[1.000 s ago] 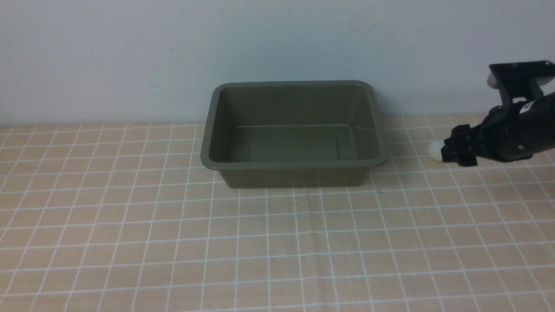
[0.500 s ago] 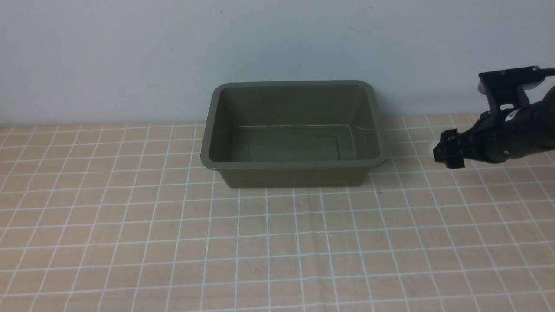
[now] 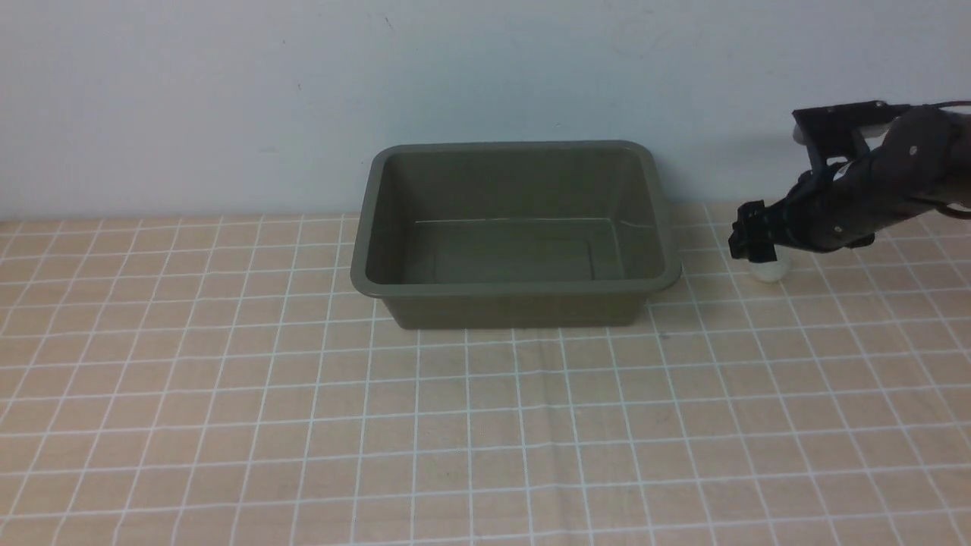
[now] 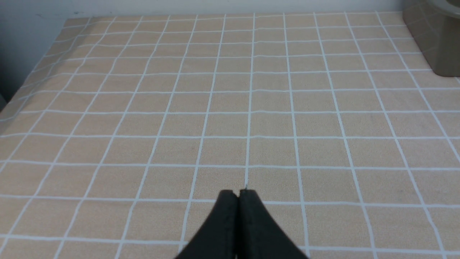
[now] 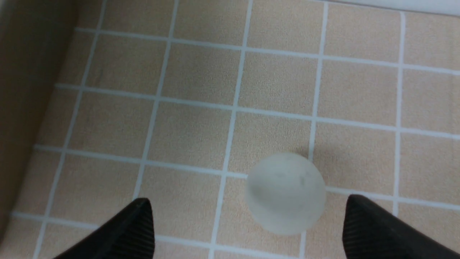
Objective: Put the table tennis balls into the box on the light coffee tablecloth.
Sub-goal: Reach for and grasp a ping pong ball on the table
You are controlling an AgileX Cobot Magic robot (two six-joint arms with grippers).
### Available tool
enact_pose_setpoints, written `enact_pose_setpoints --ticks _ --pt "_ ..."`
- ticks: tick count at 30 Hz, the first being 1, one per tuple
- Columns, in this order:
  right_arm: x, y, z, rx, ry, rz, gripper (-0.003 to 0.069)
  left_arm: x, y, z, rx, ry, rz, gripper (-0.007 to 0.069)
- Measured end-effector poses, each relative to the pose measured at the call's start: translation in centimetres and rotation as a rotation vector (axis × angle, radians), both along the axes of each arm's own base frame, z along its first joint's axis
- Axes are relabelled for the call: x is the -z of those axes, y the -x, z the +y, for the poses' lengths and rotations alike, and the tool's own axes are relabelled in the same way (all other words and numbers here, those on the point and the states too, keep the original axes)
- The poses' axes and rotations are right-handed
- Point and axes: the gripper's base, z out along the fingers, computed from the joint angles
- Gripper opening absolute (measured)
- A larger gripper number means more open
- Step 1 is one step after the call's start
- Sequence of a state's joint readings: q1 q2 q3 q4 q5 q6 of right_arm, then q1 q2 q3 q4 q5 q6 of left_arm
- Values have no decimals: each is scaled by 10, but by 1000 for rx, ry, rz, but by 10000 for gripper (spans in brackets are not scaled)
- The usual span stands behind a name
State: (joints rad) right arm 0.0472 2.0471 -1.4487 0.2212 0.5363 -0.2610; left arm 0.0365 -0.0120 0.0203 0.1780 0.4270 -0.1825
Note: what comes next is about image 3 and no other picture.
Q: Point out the olive green plastic bin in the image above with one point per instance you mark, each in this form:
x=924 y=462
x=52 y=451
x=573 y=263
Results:
x=503 y=235

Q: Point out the beige checkered tablecloth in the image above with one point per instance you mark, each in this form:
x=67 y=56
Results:
x=217 y=381

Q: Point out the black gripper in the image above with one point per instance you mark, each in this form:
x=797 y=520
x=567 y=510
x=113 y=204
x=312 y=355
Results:
x=920 y=164

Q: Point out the white table-tennis ball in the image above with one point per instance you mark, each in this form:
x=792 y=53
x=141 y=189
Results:
x=772 y=272

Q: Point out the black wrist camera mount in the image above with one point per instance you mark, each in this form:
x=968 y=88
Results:
x=841 y=131

